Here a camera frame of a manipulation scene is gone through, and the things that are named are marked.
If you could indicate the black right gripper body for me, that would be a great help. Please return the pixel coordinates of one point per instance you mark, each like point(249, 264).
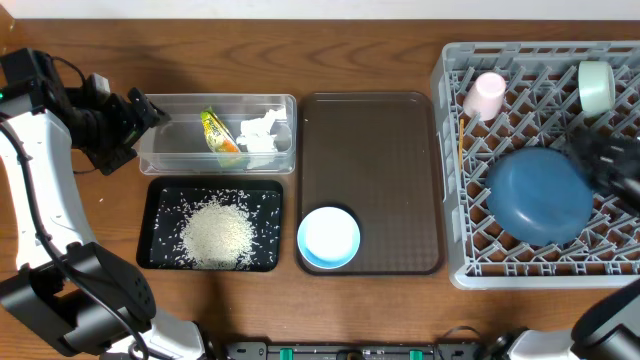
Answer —
point(624, 182)

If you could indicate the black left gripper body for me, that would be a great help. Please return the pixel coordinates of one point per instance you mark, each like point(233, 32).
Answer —
point(100, 136)

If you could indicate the dark blue plate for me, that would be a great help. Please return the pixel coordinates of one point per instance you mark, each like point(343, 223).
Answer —
point(538, 196)

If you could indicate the mint green bowl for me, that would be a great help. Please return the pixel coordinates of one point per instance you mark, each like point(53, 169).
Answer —
point(596, 87)

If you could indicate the yellow snack wrapper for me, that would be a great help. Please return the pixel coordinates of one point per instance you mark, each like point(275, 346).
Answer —
point(220, 140)

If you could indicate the pink cup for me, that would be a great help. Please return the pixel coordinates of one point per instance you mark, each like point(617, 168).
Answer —
point(486, 96)

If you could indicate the white napkin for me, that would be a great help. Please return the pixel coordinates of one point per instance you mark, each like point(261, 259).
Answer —
point(266, 134)

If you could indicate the pile of rice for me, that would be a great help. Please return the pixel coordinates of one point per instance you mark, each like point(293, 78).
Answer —
point(217, 232)

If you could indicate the wooden chopstick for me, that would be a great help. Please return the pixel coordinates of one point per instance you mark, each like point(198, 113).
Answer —
point(461, 143)

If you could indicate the light blue bowl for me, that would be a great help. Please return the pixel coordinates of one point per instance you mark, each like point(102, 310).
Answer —
point(328, 237)

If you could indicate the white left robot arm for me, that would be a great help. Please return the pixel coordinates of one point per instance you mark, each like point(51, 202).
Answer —
point(69, 290)

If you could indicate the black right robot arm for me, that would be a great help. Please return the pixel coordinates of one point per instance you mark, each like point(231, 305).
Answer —
point(610, 328)

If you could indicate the grey dishwasher rack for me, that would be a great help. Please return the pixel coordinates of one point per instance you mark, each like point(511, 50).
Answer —
point(541, 107)

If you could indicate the black tray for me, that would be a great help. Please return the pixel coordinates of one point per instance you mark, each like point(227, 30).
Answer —
point(210, 185)

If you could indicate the clear plastic bin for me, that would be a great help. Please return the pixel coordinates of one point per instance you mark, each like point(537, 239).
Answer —
point(179, 147)

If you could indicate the brown serving tray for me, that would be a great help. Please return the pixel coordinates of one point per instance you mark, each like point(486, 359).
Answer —
point(375, 155)

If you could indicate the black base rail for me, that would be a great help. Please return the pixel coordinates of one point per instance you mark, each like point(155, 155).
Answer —
point(254, 350)

